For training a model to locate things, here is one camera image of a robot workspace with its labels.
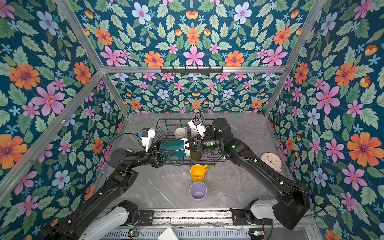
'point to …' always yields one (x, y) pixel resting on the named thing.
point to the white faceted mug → (193, 132)
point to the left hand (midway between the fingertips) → (173, 150)
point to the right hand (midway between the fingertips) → (182, 144)
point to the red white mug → (180, 132)
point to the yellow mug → (197, 172)
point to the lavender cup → (198, 191)
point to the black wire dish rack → (190, 140)
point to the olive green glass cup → (195, 156)
